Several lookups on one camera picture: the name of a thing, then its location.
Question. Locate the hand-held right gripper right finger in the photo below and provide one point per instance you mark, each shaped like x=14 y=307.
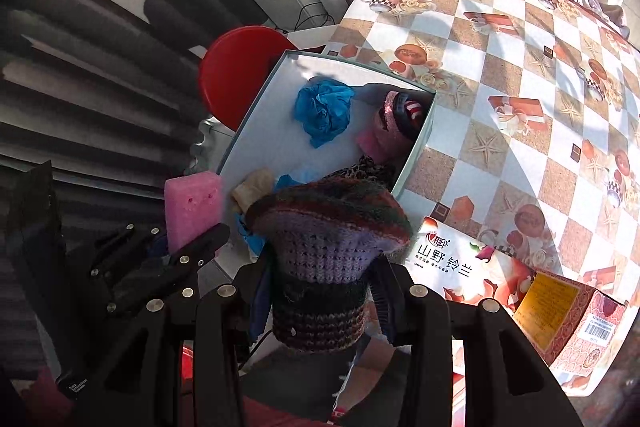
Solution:
x=387 y=302

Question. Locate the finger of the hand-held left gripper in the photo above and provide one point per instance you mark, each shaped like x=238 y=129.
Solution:
x=127 y=244
x=195 y=249

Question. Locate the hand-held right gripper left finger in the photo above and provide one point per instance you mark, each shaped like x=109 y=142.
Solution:
x=261 y=294

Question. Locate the pink sponge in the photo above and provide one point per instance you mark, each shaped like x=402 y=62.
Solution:
x=192 y=214

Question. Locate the multicoloured knitted hat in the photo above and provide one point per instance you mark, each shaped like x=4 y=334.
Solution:
x=320 y=252

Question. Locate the beige sock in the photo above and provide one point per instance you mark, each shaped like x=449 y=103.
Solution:
x=252 y=189

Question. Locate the white cardboard box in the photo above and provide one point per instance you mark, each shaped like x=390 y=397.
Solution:
x=280 y=157

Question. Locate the leopard print cloth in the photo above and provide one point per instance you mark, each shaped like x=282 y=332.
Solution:
x=360 y=169

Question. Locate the pink striped knitted cloth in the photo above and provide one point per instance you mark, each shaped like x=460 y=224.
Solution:
x=395 y=122

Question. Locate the printed tissue carton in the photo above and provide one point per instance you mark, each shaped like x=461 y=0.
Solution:
x=540 y=297

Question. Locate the grey ribbed panel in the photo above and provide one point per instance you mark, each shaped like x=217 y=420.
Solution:
x=90 y=82

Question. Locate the red round stool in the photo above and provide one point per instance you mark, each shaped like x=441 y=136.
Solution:
x=240 y=67

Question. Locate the small white table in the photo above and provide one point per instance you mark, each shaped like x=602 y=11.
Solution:
x=312 y=38

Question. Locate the checkered printed tablecloth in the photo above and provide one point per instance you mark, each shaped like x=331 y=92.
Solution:
x=525 y=97

